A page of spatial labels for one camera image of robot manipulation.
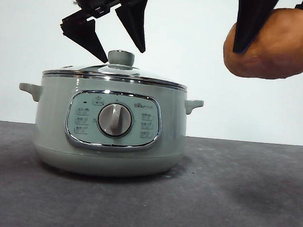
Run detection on glass lid with green knob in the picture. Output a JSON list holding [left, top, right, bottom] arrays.
[[42, 44, 191, 92]]

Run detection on brown potato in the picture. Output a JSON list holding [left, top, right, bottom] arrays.
[[221, 3, 303, 84]]

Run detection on green electric cooking pot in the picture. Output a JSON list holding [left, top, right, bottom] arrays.
[[11, 71, 206, 185]]

